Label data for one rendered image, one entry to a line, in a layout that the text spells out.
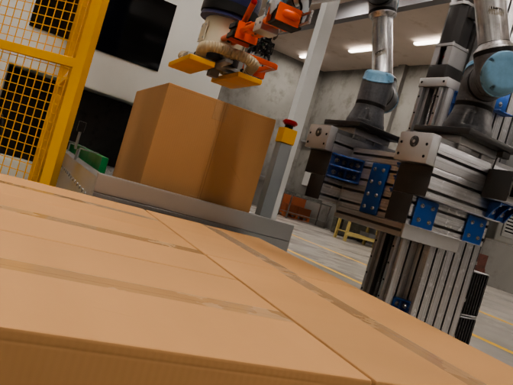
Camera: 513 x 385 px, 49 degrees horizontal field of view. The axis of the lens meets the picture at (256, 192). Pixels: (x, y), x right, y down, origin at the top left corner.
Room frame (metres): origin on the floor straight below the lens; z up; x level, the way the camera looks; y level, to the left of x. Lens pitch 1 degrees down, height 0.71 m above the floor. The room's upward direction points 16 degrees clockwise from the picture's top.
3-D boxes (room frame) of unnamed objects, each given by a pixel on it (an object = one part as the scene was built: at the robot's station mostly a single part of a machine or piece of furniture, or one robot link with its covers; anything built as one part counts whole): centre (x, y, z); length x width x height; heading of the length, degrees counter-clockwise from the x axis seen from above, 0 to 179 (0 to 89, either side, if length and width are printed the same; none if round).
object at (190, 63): (2.14, 0.38, 1.10); 0.34 x 0.10 x 0.05; 23
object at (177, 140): (2.16, 0.30, 0.75); 0.60 x 0.40 x 0.40; 23
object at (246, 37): (1.94, 0.20, 1.20); 0.10 x 0.08 x 0.06; 113
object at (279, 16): (1.62, 0.07, 1.20); 0.08 x 0.07 x 0.05; 23
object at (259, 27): (1.74, 0.11, 1.19); 0.07 x 0.07 x 0.04; 23
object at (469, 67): (1.73, -0.57, 1.20); 0.13 x 0.12 x 0.14; 177
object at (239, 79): (2.21, 0.21, 1.10); 0.34 x 0.10 x 0.05; 23
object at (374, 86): (2.17, -0.33, 1.20); 0.13 x 0.12 x 0.14; 156
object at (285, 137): (2.57, -0.06, 0.50); 0.07 x 0.07 x 1.00; 24
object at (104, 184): (1.84, 0.16, 0.58); 0.70 x 0.03 x 0.06; 114
